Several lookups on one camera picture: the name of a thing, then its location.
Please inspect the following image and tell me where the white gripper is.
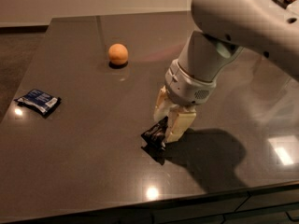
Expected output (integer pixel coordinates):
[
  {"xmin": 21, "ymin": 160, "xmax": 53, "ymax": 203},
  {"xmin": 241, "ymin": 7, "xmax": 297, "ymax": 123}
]
[{"xmin": 153, "ymin": 59, "xmax": 216, "ymax": 143}]

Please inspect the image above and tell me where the black rxbar chocolate wrapper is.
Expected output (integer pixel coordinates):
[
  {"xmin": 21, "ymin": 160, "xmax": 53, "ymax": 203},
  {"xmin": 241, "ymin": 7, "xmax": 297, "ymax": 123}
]
[{"xmin": 141, "ymin": 117, "xmax": 168, "ymax": 150}]

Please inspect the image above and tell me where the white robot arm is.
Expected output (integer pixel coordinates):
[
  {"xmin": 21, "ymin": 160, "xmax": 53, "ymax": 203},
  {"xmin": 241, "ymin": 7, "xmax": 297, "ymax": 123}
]
[{"xmin": 154, "ymin": 0, "xmax": 299, "ymax": 145}]

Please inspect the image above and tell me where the blue rxbar blueberry wrapper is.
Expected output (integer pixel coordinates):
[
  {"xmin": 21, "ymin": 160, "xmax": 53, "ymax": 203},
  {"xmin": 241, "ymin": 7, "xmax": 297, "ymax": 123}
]
[{"xmin": 15, "ymin": 89, "xmax": 61, "ymax": 116}]

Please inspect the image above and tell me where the orange fruit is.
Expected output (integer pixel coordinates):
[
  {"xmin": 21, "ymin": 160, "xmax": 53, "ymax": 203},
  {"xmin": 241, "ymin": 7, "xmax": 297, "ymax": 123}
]
[{"xmin": 108, "ymin": 44, "xmax": 128, "ymax": 65}]

